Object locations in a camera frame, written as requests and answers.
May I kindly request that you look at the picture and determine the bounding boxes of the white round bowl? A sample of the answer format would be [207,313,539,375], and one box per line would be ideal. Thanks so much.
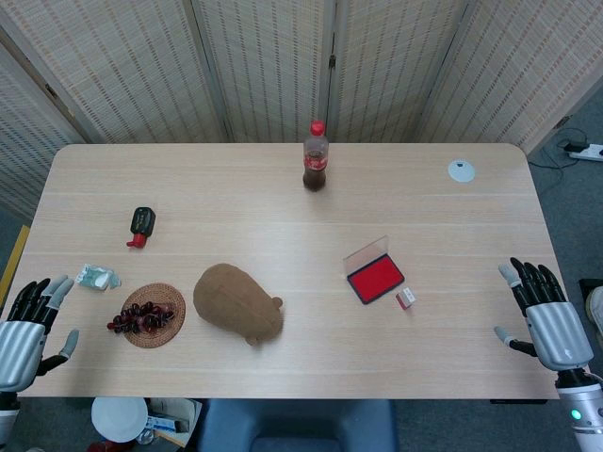
[90,396,148,444]

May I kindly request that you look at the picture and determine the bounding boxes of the brown plush toy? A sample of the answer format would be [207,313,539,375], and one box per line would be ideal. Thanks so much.
[192,263,285,348]

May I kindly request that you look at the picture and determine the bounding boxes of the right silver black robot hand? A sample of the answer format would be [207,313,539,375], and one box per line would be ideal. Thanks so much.
[493,256,595,376]

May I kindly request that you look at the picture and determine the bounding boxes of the yellow floor strip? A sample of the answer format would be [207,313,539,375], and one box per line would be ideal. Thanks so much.
[0,224,30,298]

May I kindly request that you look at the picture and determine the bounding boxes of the crumpled green white wrapper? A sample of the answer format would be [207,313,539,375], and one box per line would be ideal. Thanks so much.
[75,263,122,291]

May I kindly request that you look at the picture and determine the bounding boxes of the white power strip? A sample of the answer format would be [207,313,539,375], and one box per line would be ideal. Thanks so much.
[567,143,603,164]

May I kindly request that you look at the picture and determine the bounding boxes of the white round cable grommet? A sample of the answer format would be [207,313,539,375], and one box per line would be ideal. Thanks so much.
[447,159,477,184]

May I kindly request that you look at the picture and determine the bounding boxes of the round woven rattan coaster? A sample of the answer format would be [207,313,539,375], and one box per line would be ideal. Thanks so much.
[120,282,187,349]

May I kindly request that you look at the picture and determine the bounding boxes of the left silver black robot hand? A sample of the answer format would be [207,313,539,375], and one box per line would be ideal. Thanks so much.
[0,275,80,392]

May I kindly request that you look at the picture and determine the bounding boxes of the cola bottle red cap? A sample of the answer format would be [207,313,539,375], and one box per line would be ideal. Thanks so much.
[301,120,330,193]

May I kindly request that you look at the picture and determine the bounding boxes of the small white red stamp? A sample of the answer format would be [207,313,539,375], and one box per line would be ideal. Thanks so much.
[395,287,418,312]

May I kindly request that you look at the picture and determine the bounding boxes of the blue padded chair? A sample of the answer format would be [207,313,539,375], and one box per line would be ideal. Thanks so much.
[196,398,399,452]

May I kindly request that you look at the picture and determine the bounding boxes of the black power cable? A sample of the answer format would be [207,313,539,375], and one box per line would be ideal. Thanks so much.
[527,126,591,189]

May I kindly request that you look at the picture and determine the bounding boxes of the red ink pad case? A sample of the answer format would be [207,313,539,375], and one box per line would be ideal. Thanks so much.
[342,234,405,307]

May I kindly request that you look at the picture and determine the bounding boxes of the woven folding screen panel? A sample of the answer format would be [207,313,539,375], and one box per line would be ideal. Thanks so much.
[324,0,472,142]
[0,41,89,222]
[190,0,338,142]
[0,0,227,145]
[418,0,603,154]

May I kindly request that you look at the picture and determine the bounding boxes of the black red small device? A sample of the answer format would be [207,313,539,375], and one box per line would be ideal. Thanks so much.
[125,205,157,250]

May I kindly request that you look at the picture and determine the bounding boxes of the cardboard box with papers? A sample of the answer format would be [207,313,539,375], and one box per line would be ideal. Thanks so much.
[140,397,204,448]

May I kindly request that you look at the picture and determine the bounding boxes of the dark red grape bunch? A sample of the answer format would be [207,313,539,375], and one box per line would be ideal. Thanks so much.
[106,300,175,335]

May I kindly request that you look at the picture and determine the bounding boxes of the light grey shoe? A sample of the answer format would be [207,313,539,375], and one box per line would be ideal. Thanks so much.
[586,286,603,327]

